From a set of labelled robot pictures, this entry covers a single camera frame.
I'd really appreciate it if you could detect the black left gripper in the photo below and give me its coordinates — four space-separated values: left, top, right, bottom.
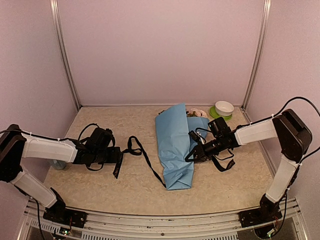
93 146 122 163

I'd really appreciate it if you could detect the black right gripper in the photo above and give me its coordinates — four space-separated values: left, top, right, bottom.
185 136 225 162

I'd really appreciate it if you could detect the blue wrapping paper sheet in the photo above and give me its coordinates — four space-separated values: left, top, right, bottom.
155 103 209 191

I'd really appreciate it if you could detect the black printed ribbon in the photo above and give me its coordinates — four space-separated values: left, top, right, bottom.
112 135 236 187

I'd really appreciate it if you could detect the fake flower bunch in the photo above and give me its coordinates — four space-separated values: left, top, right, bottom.
158 107 209 119

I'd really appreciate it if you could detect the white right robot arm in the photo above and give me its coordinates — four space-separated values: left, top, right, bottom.
185 108 313 204

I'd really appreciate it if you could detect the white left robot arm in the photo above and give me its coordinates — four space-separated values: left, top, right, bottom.
0 124 123 223

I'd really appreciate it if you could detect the white blue paper cup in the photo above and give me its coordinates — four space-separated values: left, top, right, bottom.
49 159 67 171

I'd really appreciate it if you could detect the green plastic saucer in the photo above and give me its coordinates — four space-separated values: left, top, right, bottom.
209 106 233 121

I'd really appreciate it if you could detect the white ceramic bowl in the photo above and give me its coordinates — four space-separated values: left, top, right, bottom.
214 100 235 117

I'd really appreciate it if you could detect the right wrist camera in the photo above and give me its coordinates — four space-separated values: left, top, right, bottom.
188 130 206 144

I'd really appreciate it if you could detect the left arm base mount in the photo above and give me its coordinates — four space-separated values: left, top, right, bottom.
43 187 88 229

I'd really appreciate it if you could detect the aluminium table frame rail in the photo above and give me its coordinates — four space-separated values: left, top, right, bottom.
17 197 311 240

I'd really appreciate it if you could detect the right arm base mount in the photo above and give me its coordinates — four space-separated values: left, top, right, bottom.
238 194 283 228

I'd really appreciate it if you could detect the left corner metal post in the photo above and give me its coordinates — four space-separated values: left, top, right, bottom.
50 0 82 111

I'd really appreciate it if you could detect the corner metal post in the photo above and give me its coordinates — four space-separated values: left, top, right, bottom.
241 0 272 111
50 0 82 111

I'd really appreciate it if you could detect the right corner metal post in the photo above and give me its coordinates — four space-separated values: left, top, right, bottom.
241 0 272 111

